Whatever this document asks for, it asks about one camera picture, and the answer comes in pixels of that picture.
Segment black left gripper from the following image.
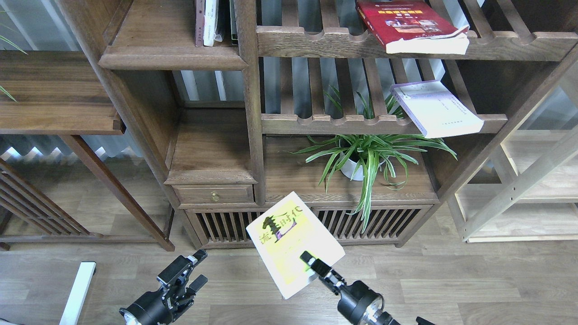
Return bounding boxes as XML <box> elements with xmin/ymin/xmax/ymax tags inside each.
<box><xmin>119</xmin><ymin>249</ymin><xmax>208</xmax><ymax>325</ymax></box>

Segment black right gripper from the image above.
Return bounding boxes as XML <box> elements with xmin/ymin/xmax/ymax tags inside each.
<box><xmin>301</xmin><ymin>251</ymin><xmax>385</xmax><ymax>325</ymax></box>

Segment yellow green cover book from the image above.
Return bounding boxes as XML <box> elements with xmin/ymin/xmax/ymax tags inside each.
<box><xmin>246</xmin><ymin>192</ymin><xmax>345</xmax><ymax>300</ymax></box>

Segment pale lavender cover book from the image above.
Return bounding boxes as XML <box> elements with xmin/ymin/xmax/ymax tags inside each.
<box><xmin>391</xmin><ymin>80</ymin><xmax>485</xmax><ymax>138</ymax></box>

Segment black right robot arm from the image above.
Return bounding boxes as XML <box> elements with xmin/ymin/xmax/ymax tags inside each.
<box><xmin>301</xmin><ymin>251</ymin><xmax>399</xmax><ymax>325</ymax></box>

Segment brass drawer knob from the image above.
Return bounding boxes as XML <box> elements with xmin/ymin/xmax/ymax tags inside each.
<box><xmin>210</xmin><ymin>191</ymin><xmax>219</xmax><ymax>202</ymax></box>

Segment white plant pot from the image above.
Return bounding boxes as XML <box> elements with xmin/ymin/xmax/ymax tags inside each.
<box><xmin>339</xmin><ymin>153</ymin><xmax>386</xmax><ymax>181</ymax></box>

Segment spider plant green leaves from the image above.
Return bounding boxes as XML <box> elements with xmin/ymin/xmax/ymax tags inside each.
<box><xmin>289</xmin><ymin>85</ymin><xmax>458</xmax><ymax>234</ymax></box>

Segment white bar on floor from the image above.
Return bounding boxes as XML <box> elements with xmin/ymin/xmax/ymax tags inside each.
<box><xmin>59</xmin><ymin>261</ymin><xmax>97</xmax><ymax>325</ymax></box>

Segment dark wooden bookshelf cabinet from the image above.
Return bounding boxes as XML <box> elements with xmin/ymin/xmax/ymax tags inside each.
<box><xmin>56</xmin><ymin>0</ymin><xmax>577</xmax><ymax>247</ymax></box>

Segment dark wooden side table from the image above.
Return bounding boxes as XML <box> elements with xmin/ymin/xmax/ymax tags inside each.
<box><xmin>0</xmin><ymin>50</ymin><xmax>175</xmax><ymax>251</ymax></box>

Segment dark green upright book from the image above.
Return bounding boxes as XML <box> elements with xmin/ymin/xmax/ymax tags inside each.
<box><xmin>229</xmin><ymin>0</ymin><xmax>239</xmax><ymax>45</ymax></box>

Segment red cover book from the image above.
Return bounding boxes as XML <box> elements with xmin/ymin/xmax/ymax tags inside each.
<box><xmin>357</xmin><ymin>0</ymin><xmax>470</xmax><ymax>55</ymax></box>

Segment white spine upright book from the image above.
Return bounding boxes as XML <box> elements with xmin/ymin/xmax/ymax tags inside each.
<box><xmin>204</xmin><ymin>0</ymin><xmax>224</xmax><ymax>47</ymax></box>

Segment brown spine upright book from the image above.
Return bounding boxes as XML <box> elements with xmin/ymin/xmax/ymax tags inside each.
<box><xmin>194</xmin><ymin>0</ymin><xmax>205</xmax><ymax>47</ymax></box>

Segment green leaves at left edge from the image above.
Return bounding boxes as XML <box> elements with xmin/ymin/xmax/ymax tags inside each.
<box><xmin>0</xmin><ymin>34</ymin><xmax>28</xmax><ymax>102</ymax></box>

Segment light wooden shelf frame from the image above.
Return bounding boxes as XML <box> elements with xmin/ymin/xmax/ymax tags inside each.
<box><xmin>448</xmin><ymin>64</ymin><xmax>578</xmax><ymax>243</ymax></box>

